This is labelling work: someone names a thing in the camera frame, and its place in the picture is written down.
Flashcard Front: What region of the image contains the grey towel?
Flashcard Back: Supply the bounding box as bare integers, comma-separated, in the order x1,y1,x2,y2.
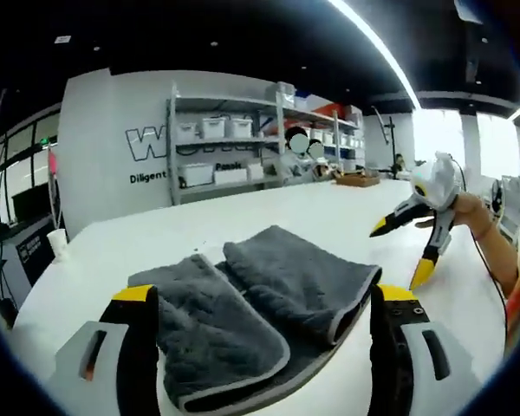
127,224,383,413

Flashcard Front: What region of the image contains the person's right hand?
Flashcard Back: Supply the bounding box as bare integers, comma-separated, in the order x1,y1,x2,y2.
452,192,494,238

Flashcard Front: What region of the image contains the black tripod stand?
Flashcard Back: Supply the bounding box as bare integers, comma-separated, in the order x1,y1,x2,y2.
370,106,399,175

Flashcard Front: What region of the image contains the white paper cup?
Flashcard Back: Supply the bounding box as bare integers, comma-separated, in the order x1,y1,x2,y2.
46,228,69,263

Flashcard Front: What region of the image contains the long ceiling light strip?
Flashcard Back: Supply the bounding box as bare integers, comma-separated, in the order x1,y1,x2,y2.
327,0,421,109

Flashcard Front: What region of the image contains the black monitor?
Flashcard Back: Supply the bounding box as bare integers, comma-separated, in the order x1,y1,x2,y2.
10,184,55,223

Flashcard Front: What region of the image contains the pink flag on pole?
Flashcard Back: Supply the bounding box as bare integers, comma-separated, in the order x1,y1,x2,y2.
46,145,64,231

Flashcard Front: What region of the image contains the row of white storage bins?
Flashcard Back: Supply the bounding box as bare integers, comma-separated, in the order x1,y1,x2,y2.
175,114,266,186

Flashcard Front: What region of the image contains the metal shelf rack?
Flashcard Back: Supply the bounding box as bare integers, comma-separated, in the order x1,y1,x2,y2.
166,81,367,205

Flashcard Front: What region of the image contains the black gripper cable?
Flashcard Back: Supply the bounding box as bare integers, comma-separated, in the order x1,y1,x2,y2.
452,156,509,350

